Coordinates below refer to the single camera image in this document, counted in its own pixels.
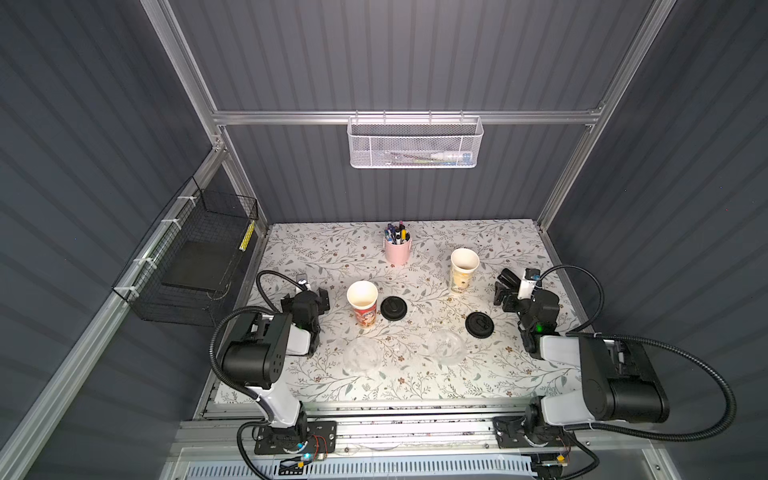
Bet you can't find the beige patterned paper cup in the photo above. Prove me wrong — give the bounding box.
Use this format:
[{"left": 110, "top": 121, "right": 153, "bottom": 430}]
[{"left": 450, "top": 248, "right": 480, "bottom": 293}]

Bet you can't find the black cup lid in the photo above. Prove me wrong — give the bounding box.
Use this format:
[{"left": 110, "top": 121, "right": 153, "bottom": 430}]
[
  {"left": 465, "top": 311, "right": 495, "bottom": 339},
  {"left": 380, "top": 296, "right": 408, "bottom": 322}
]

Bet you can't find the marker in white basket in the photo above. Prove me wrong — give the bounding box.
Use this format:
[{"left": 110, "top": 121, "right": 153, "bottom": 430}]
[{"left": 429, "top": 151, "right": 473, "bottom": 166}]

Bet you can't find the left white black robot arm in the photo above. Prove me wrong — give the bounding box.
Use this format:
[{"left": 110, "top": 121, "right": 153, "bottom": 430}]
[{"left": 208, "top": 270, "right": 330, "bottom": 430}]

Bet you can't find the red patterned paper cup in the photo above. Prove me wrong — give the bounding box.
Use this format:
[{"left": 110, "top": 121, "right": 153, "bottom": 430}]
[{"left": 346, "top": 280, "right": 378, "bottom": 328}]

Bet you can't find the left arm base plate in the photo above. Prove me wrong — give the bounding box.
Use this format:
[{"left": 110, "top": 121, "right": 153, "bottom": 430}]
[{"left": 253, "top": 421, "right": 338, "bottom": 455}]

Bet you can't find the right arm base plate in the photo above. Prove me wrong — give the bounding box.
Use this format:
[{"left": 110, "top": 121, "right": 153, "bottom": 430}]
[{"left": 492, "top": 415, "right": 573, "bottom": 450}]

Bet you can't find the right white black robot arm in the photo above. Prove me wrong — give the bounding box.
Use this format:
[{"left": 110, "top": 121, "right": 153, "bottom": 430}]
[{"left": 493, "top": 267, "right": 737, "bottom": 446}]

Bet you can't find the black wire basket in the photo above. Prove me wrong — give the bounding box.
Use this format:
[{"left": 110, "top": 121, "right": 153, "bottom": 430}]
[{"left": 113, "top": 180, "right": 259, "bottom": 327}]

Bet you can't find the pink pen holder cup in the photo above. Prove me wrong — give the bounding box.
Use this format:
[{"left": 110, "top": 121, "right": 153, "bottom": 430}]
[{"left": 384, "top": 239, "right": 412, "bottom": 267}]

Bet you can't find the clear leak-proof film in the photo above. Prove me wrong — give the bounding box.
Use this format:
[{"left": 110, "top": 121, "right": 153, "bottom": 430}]
[
  {"left": 342, "top": 337, "right": 382, "bottom": 374},
  {"left": 426, "top": 330, "right": 466, "bottom": 365}
]

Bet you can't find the white wire mesh basket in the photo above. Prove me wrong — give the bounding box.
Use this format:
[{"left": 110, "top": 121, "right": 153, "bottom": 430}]
[{"left": 346, "top": 114, "right": 484, "bottom": 169}]

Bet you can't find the floral table mat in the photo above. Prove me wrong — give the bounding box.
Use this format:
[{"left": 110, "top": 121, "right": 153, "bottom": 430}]
[{"left": 260, "top": 220, "right": 581, "bottom": 403}]

